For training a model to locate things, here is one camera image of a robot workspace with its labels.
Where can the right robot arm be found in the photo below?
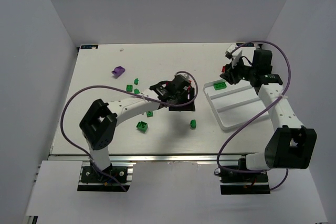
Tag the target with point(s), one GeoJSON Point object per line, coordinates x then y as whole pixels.
{"type": "Point", "coordinates": [291, 145]}

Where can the green 2x3 lego plate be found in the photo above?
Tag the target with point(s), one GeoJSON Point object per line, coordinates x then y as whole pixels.
{"type": "Point", "coordinates": [220, 85]}

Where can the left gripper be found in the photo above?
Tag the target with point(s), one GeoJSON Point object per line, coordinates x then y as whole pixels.
{"type": "Point", "coordinates": [184, 97]}

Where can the green upside-down long lego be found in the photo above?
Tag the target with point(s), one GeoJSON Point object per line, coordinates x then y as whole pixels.
{"type": "Point", "coordinates": [149, 113]}

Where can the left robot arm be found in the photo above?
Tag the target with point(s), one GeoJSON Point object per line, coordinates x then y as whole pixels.
{"type": "Point", "coordinates": [102, 118]}

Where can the green 2x2 lego brick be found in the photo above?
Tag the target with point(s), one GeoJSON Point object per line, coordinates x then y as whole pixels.
{"type": "Point", "coordinates": [129, 88]}

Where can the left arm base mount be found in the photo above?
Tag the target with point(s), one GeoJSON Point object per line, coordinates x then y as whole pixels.
{"type": "Point", "coordinates": [118, 180]}

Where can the left table label sticker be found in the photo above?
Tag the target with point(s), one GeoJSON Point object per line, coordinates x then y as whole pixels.
{"type": "Point", "coordinates": [83, 47]}

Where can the table label sticker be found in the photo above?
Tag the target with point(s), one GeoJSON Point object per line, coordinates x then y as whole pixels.
{"type": "Point", "coordinates": [245, 44]}
{"type": "Point", "coordinates": [83, 47]}

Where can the white sorting tray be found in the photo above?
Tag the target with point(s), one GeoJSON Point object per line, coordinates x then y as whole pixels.
{"type": "Point", "coordinates": [233, 106]}

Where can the small green lego brick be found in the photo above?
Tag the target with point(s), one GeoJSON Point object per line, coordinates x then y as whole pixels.
{"type": "Point", "coordinates": [193, 124]}

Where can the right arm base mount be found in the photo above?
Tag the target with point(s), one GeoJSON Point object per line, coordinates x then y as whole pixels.
{"type": "Point", "coordinates": [242, 184]}

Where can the green 2x2 lego front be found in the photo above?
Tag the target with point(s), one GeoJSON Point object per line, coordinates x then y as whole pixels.
{"type": "Point", "coordinates": [142, 126]}

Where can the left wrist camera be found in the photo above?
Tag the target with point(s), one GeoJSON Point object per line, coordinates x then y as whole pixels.
{"type": "Point", "coordinates": [186, 77]}

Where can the purple lego brick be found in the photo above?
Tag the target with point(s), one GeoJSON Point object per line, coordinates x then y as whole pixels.
{"type": "Point", "coordinates": [118, 71]}

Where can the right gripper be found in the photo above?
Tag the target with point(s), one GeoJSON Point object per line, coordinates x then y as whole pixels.
{"type": "Point", "coordinates": [231, 74]}

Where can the right table label sticker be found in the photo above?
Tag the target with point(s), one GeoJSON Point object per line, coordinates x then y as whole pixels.
{"type": "Point", "coordinates": [245, 44]}

